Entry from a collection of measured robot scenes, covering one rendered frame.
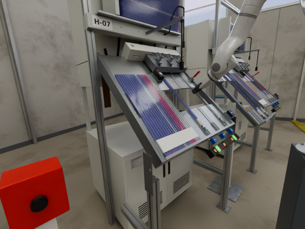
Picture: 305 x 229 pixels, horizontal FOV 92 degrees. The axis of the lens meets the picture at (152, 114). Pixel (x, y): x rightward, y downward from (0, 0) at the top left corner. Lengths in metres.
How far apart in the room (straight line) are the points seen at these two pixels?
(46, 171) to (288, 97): 4.54
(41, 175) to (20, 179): 0.05
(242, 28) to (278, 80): 3.60
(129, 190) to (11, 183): 0.62
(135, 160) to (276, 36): 4.20
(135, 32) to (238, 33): 0.60
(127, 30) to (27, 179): 0.88
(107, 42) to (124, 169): 0.83
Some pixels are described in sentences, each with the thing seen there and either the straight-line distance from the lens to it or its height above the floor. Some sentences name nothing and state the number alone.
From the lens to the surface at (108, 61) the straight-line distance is 0.95.
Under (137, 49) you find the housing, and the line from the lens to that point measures 1.03.
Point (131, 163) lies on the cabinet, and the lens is 0.92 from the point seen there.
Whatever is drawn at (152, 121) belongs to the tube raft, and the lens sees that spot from 0.68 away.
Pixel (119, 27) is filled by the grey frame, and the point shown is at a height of 1.34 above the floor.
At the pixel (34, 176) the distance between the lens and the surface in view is 0.55.
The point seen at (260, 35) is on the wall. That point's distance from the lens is 4.56.
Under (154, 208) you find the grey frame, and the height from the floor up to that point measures 0.53.
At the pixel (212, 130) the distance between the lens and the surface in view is 0.93.
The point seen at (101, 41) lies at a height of 1.29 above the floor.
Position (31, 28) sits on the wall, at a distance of 3.58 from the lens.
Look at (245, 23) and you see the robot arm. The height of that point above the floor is 1.29.
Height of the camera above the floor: 1.02
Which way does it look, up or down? 13 degrees down
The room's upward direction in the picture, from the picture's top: 2 degrees counter-clockwise
